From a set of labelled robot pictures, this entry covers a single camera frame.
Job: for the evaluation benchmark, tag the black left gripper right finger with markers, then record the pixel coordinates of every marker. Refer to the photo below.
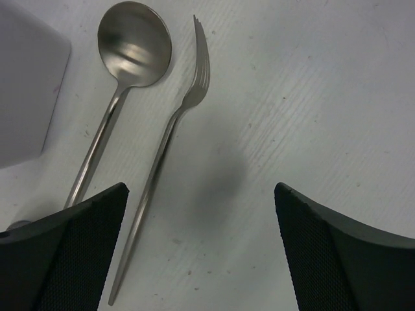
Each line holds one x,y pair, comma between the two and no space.
338,263

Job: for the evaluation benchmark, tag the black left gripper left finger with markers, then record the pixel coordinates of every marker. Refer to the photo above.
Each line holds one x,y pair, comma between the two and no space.
61,262

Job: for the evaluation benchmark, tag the matte slim steel fork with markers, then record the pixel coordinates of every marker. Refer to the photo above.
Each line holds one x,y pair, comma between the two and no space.
194,96

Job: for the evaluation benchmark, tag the matte round steel spoon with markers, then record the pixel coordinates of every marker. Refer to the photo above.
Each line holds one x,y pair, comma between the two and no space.
136,48

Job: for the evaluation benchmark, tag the white divided utensil container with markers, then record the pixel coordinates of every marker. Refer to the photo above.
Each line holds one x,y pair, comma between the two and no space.
34,58

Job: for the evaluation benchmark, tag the ornate handle steel spoon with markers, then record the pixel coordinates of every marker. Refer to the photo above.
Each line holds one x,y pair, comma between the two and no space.
18,224

